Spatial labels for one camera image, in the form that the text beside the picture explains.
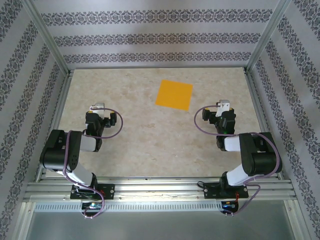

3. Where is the orange cloth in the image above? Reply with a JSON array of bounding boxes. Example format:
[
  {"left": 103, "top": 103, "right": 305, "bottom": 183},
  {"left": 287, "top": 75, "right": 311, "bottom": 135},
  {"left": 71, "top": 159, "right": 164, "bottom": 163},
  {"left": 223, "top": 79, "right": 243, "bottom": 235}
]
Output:
[{"left": 154, "top": 79, "right": 194, "bottom": 112}]

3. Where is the small circuit board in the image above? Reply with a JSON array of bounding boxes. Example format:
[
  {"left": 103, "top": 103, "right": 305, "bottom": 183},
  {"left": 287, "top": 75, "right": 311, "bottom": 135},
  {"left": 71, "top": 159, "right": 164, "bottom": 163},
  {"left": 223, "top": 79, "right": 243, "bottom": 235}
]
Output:
[
  {"left": 81, "top": 202, "right": 103, "bottom": 210},
  {"left": 221, "top": 200, "right": 239, "bottom": 210}
]

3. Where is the grey metal panel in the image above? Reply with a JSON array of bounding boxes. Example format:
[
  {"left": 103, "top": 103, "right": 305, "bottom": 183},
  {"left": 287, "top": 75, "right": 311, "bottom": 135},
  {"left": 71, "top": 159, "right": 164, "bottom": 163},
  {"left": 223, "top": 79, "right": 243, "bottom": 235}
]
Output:
[{"left": 14, "top": 201, "right": 305, "bottom": 240}]

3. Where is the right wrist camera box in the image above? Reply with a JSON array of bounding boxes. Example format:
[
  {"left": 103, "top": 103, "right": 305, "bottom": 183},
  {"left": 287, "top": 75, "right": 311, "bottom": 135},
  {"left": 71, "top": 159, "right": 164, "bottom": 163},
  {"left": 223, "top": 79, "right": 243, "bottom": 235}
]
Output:
[{"left": 216, "top": 99, "right": 231, "bottom": 118}]

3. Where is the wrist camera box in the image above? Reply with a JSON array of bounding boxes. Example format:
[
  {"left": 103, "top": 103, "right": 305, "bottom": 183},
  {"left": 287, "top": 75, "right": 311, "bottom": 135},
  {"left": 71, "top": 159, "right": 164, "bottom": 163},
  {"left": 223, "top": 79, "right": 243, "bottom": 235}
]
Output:
[
  {"left": 89, "top": 102, "right": 106, "bottom": 117},
  {"left": 216, "top": 99, "right": 231, "bottom": 118}
]

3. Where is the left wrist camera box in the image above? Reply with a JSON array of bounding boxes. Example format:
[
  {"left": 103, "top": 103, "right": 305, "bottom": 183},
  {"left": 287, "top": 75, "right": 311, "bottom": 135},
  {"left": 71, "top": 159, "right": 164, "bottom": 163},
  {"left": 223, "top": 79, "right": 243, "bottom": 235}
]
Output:
[{"left": 89, "top": 102, "right": 106, "bottom": 117}]

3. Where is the aluminium side rail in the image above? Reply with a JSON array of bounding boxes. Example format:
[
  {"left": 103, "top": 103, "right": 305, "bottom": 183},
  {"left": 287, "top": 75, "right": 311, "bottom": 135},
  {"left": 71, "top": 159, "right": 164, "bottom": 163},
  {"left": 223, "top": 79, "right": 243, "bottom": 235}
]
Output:
[
  {"left": 36, "top": 69, "right": 75, "bottom": 182},
  {"left": 243, "top": 69, "right": 285, "bottom": 180}
]

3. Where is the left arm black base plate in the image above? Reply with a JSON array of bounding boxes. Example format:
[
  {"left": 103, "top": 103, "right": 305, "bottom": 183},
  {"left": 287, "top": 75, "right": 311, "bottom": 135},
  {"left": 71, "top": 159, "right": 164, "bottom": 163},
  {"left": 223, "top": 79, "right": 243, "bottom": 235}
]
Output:
[{"left": 70, "top": 183, "right": 116, "bottom": 201}]

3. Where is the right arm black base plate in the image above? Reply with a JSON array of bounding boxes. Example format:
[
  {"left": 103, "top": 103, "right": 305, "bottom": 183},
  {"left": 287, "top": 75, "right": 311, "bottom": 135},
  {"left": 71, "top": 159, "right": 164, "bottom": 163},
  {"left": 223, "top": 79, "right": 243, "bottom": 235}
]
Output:
[{"left": 203, "top": 182, "right": 249, "bottom": 200}]

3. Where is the aluminium corner post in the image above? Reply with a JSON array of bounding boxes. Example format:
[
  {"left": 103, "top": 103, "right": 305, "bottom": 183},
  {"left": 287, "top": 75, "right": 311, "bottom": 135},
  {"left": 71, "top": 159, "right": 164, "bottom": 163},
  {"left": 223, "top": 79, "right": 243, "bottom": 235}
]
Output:
[
  {"left": 21, "top": 0, "right": 71, "bottom": 77},
  {"left": 246, "top": 0, "right": 298, "bottom": 75}
]

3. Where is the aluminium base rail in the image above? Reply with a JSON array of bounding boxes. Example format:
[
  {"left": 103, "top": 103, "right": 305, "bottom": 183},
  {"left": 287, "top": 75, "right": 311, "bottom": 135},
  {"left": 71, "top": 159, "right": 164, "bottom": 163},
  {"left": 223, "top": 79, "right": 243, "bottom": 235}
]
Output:
[{"left": 23, "top": 176, "right": 297, "bottom": 202}]

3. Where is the slotted grey cable duct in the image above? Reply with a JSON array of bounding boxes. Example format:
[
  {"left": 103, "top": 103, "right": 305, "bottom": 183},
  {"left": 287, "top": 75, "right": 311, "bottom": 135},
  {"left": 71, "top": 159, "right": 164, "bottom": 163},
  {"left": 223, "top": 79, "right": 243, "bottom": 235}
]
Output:
[{"left": 33, "top": 201, "right": 225, "bottom": 213}]

